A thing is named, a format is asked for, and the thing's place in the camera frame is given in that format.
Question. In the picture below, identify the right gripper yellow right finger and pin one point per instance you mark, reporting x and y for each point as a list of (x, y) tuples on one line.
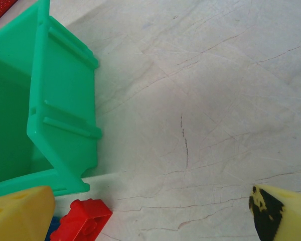
[(291, 216)]

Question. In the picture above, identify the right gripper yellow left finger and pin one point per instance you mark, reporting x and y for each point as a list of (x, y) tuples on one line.
[(20, 216)]

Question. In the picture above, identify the blue lego brick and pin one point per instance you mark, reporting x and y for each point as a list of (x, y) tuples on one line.
[(52, 226)]

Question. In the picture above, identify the long red lego brick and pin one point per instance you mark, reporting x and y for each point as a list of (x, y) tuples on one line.
[(90, 213)]

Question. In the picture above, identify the green plastic bin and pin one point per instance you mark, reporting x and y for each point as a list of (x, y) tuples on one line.
[(65, 88)]

